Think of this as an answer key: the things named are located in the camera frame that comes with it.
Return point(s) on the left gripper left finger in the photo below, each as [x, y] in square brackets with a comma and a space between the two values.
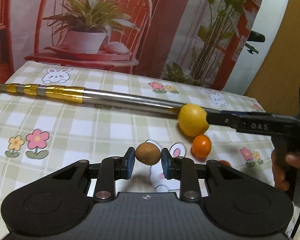
[109, 171]

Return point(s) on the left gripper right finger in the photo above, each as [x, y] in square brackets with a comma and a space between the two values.
[184, 170]

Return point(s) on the brown longan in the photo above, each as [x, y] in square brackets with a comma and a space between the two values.
[148, 154]

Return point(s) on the yellow lemon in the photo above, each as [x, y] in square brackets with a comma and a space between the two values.
[192, 120]

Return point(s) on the right human hand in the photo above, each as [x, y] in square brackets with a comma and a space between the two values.
[292, 159]

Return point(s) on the small orange mandarin right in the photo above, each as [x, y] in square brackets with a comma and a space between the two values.
[201, 146]

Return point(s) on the orange mandarin near gripper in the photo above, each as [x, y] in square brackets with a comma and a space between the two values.
[226, 163]

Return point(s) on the yellow wooden door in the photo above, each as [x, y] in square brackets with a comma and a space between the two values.
[276, 84]

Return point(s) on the telescopic steel gold pole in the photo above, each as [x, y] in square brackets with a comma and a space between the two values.
[99, 98]

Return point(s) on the checkered bunny tablecloth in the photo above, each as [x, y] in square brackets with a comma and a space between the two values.
[38, 136]

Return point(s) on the black bicycle seat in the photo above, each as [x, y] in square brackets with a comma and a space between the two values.
[254, 37]

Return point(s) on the printed plant chair backdrop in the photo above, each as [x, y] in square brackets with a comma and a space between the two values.
[195, 42]

